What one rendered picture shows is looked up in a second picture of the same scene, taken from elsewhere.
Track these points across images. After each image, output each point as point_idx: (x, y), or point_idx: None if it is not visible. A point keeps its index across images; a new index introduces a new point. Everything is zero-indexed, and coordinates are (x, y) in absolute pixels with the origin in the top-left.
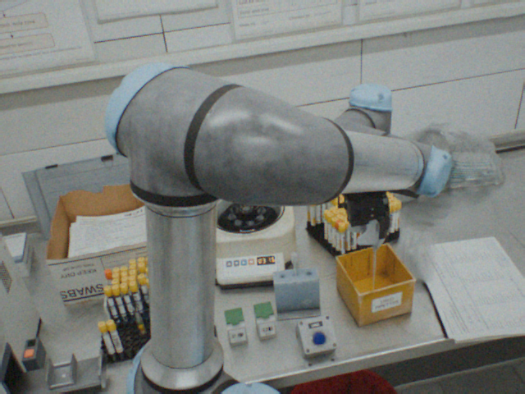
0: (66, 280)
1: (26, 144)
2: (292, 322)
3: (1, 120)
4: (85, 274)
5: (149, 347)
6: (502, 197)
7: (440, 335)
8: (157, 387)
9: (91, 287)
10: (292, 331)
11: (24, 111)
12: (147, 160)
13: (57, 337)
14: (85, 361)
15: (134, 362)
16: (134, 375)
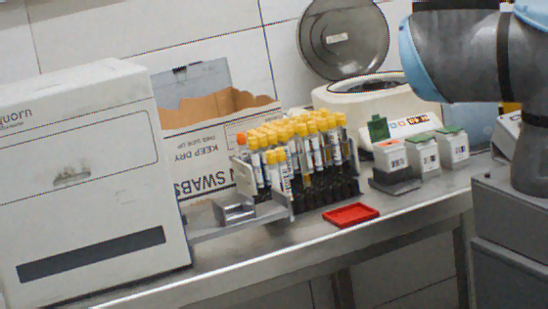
0: (181, 164)
1: (87, 57)
2: (479, 154)
3: (64, 26)
4: (205, 154)
5: None
6: None
7: None
8: (452, 2)
9: (210, 177)
10: (483, 157)
11: (89, 14)
12: None
13: (188, 224)
14: (254, 205)
15: (401, 23)
16: (409, 29)
